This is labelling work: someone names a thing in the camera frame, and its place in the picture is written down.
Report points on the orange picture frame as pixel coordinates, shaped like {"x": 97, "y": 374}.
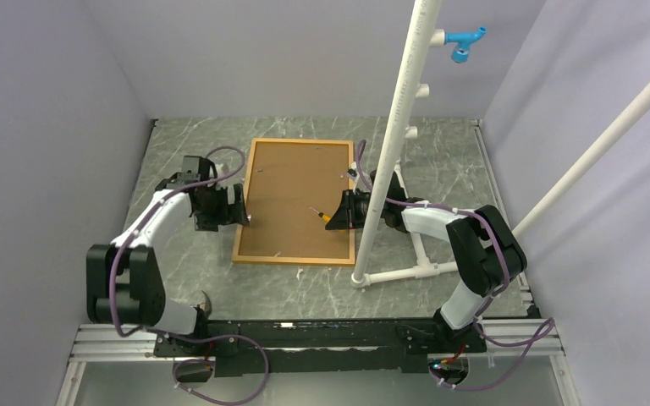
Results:
{"x": 284, "y": 178}

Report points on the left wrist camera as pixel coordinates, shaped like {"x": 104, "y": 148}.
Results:
{"x": 218, "y": 170}

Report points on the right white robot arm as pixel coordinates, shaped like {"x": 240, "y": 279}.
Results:
{"x": 487, "y": 255}

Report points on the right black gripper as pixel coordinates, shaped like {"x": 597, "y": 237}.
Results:
{"x": 346, "y": 216}

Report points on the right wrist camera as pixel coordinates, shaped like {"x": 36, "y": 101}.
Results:
{"x": 355, "y": 179}

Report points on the white pvc pipe stand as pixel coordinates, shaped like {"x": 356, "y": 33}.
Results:
{"x": 421, "y": 35}

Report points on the orange handled screwdriver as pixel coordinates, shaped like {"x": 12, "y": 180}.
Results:
{"x": 321, "y": 214}

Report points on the blue pipe fitting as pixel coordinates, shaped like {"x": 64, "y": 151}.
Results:
{"x": 463, "y": 42}

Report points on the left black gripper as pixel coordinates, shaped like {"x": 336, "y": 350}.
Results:
{"x": 229, "y": 214}

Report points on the aluminium rail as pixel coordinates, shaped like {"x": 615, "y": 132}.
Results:
{"x": 492, "y": 337}

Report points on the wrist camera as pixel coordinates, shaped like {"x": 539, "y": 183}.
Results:
{"x": 355, "y": 179}
{"x": 218, "y": 170}

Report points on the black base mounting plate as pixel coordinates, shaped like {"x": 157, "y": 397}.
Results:
{"x": 249, "y": 347}

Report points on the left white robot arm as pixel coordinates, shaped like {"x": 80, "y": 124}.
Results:
{"x": 124, "y": 282}

